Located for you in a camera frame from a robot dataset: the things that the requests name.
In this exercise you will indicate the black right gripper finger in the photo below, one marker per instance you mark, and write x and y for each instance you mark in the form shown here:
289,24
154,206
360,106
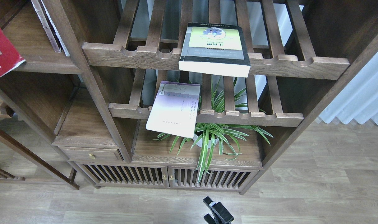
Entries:
220,213
209,219

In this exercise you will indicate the upright brown-spined book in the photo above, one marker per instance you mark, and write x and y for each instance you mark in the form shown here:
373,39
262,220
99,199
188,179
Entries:
46,23

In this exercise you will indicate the dark wooden bookshelf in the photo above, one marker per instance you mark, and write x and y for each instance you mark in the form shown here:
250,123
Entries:
302,54

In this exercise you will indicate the green spider plant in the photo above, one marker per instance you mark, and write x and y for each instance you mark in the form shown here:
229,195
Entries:
212,134

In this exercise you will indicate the lavender white paperback book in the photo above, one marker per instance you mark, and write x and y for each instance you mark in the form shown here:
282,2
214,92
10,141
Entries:
175,109

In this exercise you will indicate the white pleated curtain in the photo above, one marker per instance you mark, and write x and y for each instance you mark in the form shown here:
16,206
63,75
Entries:
358,101

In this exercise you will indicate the upright white book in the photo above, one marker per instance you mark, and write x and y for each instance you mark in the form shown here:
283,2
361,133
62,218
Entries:
56,31

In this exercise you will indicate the red paperback book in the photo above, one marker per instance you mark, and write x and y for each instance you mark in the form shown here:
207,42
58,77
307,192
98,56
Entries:
9,56

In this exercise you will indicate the brass drawer knob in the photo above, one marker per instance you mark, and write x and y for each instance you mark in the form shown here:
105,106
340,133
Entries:
91,156

